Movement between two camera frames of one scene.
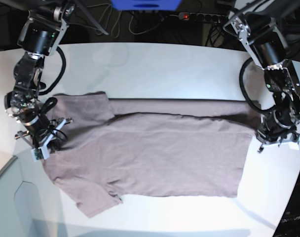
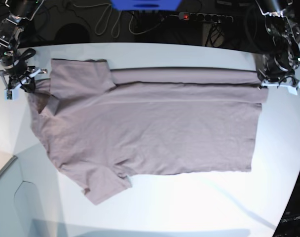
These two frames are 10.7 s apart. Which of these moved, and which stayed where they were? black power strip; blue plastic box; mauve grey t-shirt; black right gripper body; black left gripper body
Moved: mauve grey t-shirt; black right gripper body; black left gripper body
Stayed: blue plastic box; black power strip
